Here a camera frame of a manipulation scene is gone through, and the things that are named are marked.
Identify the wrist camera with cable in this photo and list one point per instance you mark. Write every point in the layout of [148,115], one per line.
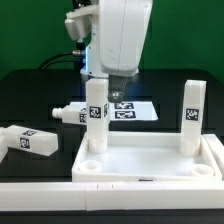
[78,22]

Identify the white sheet with tags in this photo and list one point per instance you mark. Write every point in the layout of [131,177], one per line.
[133,111]

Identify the white desk top tray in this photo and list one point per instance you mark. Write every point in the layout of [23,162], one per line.
[145,156]

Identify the white left obstacle bar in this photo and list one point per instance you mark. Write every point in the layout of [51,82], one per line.
[3,148]

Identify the white front obstacle bar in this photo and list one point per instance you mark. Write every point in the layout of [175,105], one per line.
[68,196]

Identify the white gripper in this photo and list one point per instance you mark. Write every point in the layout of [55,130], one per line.
[123,26]

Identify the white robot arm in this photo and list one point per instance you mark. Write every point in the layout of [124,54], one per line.
[92,66]

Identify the white obstacle bar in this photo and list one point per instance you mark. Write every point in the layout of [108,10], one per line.
[3,148]
[217,149]
[68,196]

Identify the white right obstacle bar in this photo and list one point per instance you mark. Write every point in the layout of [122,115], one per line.
[217,149]

